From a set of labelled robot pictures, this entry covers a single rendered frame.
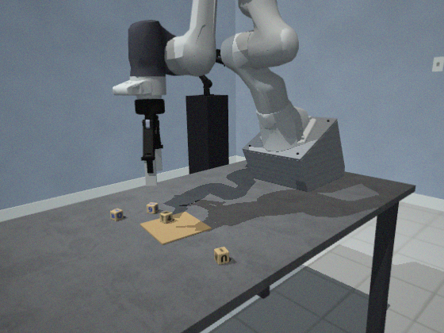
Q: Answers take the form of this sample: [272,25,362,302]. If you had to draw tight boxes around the tan flat mat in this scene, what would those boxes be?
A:
[140,212,212,245]

